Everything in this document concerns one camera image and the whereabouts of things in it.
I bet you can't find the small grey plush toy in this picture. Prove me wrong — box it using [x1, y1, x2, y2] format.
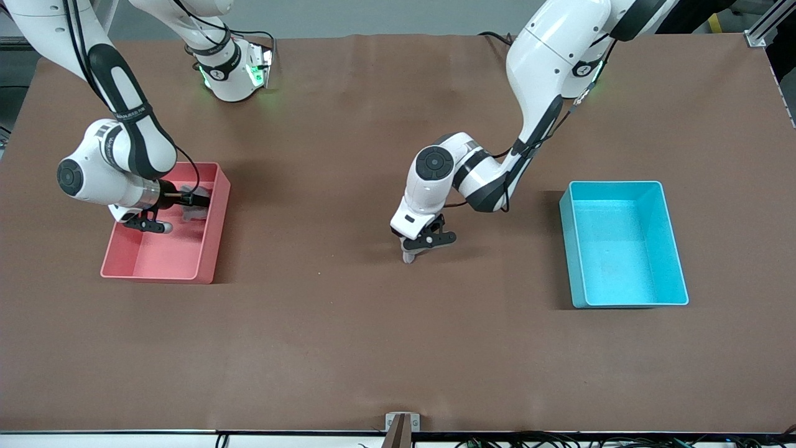
[180, 185, 210, 222]

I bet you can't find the pink plastic box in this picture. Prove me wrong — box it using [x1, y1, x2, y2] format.
[99, 161, 231, 285]

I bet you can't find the blue plastic box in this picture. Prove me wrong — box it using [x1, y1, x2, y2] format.
[558, 180, 690, 309]

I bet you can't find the brown table cover mat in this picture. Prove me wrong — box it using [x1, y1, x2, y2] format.
[0, 32, 796, 434]

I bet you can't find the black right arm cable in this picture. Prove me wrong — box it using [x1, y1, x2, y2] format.
[62, 0, 200, 195]

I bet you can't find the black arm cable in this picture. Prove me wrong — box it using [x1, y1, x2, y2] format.
[445, 37, 618, 213]
[62, 0, 200, 195]

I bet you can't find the metal base connector bracket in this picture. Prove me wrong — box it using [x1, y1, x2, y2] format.
[246, 45, 275, 89]

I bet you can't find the grey metal bracket plate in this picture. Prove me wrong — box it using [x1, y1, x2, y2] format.
[385, 412, 421, 433]

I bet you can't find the black right base cable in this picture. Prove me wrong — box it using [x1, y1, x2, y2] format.
[227, 28, 277, 63]

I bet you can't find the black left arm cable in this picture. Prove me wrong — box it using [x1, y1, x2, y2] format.
[445, 37, 618, 213]

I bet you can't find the brown camera post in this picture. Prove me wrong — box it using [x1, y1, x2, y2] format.
[382, 415, 412, 448]

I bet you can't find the black cable bundle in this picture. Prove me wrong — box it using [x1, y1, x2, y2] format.
[454, 428, 796, 448]

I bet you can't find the aluminium frame profile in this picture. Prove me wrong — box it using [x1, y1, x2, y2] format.
[743, 0, 796, 48]

